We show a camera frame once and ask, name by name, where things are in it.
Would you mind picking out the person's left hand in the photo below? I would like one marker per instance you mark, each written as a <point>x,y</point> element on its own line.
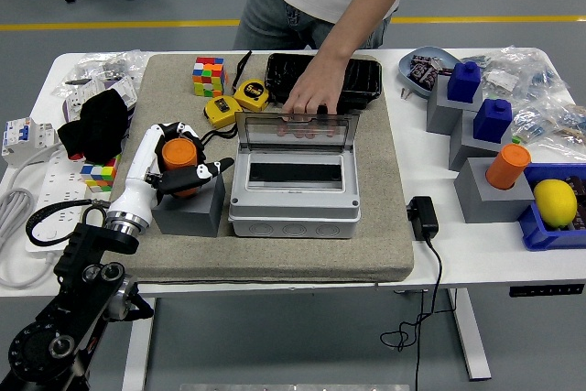
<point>318,84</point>

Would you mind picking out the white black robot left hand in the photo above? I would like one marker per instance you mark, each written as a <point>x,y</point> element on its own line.
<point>135,185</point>

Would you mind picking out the orange cylinder battery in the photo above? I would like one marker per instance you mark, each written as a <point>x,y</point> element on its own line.
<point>178,155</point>
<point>506,166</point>

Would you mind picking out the smoky transparent box lid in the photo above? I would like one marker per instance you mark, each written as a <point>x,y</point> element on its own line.
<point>343,134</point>

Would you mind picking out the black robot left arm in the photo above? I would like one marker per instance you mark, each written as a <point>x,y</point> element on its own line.
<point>82,281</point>

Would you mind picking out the person's left forearm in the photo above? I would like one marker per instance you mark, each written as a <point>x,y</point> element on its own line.
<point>366,11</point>

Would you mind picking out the grey electrical junction box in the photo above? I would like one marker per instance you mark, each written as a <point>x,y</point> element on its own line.
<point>293,226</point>

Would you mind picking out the colourful puzzle cube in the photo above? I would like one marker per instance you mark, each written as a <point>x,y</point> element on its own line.
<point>98,176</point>
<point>208,77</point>

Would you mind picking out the black crackled plastic tray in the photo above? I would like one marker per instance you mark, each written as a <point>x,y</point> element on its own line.
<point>366,79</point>

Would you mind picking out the yellow tape measure black label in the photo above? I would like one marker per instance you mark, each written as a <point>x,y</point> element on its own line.
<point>252,93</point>

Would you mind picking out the grey block with round hole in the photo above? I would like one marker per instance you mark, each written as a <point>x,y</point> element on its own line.
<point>192,221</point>

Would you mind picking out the black cloth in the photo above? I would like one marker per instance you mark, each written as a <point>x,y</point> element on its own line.
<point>98,125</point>

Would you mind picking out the white power strip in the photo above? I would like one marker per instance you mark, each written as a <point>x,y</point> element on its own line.
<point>59,180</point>

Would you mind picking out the light blue bowl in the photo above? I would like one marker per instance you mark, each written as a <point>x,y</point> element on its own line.
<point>405,76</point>

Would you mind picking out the small metal pins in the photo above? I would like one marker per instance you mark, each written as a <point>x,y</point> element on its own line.
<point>405,92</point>

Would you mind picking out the white socket package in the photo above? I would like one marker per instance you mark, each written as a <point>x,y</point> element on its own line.
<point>75,100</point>

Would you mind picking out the dark snack packets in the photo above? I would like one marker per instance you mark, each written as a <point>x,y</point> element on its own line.
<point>423,72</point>

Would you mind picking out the white circuit breaker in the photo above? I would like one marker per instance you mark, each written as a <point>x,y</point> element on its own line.
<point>27,134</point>

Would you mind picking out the clear bag of parts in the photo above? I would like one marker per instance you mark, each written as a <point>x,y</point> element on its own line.
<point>549,125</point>
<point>114,66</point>
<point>513,70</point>

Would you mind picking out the grey block holder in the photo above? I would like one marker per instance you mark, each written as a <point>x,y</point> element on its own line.
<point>441,116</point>
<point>485,208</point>
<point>462,148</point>

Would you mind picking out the blue plastic block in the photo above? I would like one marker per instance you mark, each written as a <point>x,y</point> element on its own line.
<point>464,84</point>
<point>492,123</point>

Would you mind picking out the grey-brown fabric mat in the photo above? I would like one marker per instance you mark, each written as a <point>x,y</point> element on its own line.
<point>274,258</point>

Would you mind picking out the white table leg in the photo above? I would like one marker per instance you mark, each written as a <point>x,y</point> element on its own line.
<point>137,350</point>
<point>471,340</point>

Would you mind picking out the black power adapter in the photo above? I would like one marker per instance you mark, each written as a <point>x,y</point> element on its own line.
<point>423,219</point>

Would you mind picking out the blue plastic bin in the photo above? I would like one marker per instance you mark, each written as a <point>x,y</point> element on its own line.
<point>535,231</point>

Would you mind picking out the yellow lemon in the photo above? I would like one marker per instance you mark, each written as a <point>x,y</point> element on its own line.
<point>554,203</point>

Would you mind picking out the dark cylinders in bin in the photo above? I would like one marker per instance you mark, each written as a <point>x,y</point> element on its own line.
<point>580,189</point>

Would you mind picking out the black table control panel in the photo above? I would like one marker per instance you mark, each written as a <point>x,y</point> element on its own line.
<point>547,290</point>

